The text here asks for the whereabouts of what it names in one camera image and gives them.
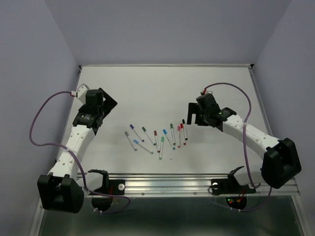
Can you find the black cap pen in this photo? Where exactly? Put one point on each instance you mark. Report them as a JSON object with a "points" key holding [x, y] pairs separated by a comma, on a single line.
{"points": [[184, 129]]}

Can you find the purple cap pen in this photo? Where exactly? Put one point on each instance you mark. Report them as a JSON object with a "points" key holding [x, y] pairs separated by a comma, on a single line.
{"points": [[136, 133]]}

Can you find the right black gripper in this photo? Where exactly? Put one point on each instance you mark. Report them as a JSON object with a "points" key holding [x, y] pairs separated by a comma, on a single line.
{"points": [[194, 107]]}

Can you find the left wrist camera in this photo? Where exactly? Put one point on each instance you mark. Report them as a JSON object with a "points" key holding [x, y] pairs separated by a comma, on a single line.
{"points": [[81, 93]]}

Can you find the dark red cap pen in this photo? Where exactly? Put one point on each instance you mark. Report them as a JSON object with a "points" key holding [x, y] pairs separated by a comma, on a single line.
{"points": [[156, 141]]}

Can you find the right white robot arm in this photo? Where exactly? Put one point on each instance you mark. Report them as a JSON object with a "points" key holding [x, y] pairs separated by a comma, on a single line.
{"points": [[280, 160]]}

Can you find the pink cap pen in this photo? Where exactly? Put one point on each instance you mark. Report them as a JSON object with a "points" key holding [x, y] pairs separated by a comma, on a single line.
{"points": [[179, 136]]}

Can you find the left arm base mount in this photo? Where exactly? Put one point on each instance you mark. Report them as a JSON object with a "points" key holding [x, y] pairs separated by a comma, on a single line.
{"points": [[107, 191]]}

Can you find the light blue cap pen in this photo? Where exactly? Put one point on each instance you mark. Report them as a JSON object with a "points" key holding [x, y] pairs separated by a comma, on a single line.
{"points": [[143, 147]]}

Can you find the dark green cap pen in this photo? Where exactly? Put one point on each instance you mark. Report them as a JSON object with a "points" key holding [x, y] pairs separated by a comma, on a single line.
{"points": [[149, 136]]}

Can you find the grey cap pen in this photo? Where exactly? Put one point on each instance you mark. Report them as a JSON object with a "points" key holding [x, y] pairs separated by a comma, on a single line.
{"points": [[130, 141]]}

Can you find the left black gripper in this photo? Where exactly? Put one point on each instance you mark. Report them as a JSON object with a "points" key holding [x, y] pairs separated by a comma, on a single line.
{"points": [[109, 103]]}

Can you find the aluminium front rail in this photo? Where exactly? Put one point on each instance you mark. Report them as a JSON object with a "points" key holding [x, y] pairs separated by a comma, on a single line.
{"points": [[168, 185]]}

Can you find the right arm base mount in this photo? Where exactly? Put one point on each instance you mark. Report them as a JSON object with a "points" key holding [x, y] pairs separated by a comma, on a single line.
{"points": [[236, 198]]}

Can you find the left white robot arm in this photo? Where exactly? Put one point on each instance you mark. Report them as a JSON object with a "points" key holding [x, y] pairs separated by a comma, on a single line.
{"points": [[66, 185]]}

